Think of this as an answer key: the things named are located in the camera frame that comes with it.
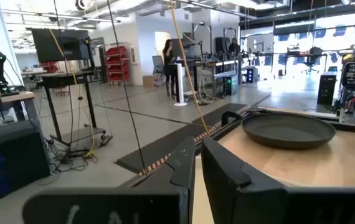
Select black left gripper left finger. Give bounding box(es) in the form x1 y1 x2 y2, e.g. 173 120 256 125
118 136 196 224

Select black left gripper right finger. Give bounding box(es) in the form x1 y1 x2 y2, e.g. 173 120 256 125
201 136 290 224

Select black round plate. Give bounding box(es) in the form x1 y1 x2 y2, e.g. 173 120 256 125
240 111 337 149

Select black floor mat striped edge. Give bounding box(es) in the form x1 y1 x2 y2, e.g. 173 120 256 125
114 122 225 177
192 102 253 127

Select black computer tower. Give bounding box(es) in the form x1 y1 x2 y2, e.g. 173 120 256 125
316 70 338 106

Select black office chair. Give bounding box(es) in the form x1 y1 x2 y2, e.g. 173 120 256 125
301 46 323 75

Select white tower stand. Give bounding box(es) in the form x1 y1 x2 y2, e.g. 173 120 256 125
173 63 188 108

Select brown cardboard box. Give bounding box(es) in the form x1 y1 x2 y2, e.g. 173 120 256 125
142 75 157 88

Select computer tower green light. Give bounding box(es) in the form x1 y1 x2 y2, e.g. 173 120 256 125
223 75 239 96

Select computer tower blue lights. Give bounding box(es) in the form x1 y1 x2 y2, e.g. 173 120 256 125
245 65 259 84

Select grey office chair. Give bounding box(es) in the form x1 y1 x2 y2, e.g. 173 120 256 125
151 55 166 88

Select black standing desk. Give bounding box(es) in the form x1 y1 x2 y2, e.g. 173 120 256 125
176 57 244 97

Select person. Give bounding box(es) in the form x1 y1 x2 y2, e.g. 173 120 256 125
161 39 178 98
228 37 241 54

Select red bin storage rack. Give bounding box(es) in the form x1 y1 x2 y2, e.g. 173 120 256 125
103 45 132 84

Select black box blue light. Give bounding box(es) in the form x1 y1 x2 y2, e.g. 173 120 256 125
0 119 51 199

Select black monitor on cart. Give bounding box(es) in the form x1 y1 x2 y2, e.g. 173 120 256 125
30 27 113 150

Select wooden workbench table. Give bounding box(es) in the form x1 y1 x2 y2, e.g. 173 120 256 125
0 90 38 125

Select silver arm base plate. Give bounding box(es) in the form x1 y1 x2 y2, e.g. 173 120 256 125
338 107 355 127

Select black frame handle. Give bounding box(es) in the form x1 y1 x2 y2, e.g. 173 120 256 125
220 110 244 128

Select thin yellow hanging cable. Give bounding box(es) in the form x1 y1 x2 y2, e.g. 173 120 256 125
48 28 96 158

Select thick yellow hanging cable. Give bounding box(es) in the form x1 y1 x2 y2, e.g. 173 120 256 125
168 0 211 135

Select black hanging cable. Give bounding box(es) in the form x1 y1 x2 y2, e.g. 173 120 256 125
106 0 148 175
52 0 75 150

